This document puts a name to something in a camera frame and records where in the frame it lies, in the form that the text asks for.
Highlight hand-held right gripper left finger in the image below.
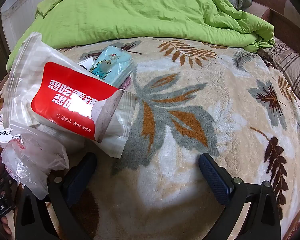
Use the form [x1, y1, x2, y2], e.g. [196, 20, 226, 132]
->
[14, 152, 98, 240]

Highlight white printed medicine box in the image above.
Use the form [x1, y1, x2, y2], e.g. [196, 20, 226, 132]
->
[0, 114, 24, 148]

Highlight green quilt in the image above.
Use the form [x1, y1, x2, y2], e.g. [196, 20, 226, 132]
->
[7, 0, 275, 67]

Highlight red label wet wipe packet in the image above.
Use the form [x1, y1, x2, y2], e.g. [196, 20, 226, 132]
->
[9, 32, 136, 158]

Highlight person's left hand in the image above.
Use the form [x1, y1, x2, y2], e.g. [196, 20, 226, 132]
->
[0, 217, 13, 235]

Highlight striped beige pillow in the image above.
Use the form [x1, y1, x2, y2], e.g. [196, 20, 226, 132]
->
[259, 37, 300, 110]

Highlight clear plastic bag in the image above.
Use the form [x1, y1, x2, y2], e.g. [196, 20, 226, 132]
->
[1, 126, 70, 200]

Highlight blue cartoon tissue pack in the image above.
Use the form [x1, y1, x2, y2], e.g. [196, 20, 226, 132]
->
[89, 45, 138, 90]

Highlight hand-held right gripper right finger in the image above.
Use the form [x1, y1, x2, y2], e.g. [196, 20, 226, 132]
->
[199, 152, 282, 240]

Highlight leaf print blanket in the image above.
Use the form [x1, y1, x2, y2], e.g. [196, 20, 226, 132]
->
[0, 37, 300, 240]

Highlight small white box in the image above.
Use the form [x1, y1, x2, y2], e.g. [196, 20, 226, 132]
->
[77, 57, 95, 70]

